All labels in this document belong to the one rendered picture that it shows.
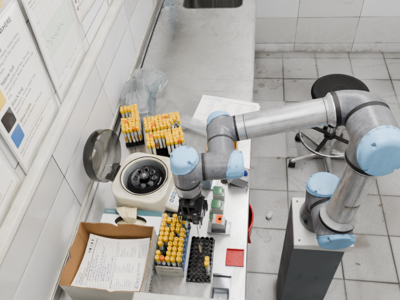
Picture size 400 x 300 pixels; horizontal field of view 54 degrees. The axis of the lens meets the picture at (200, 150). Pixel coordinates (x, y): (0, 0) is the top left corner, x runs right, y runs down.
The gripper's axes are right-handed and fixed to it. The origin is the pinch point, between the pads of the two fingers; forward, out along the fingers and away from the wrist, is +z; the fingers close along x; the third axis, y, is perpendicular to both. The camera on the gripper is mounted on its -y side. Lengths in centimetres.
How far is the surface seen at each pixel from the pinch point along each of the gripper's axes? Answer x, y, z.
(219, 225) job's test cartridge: 6.2, -9.2, 19.6
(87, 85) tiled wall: -50, -54, -10
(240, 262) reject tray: 14.6, 2.4, 25.9
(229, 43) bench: 3, -137, 26
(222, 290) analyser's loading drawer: 9.3, 15.3, 19.9
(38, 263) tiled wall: -51, 16, 6
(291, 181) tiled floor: 46, -100, 114
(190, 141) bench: -11, -57, 26
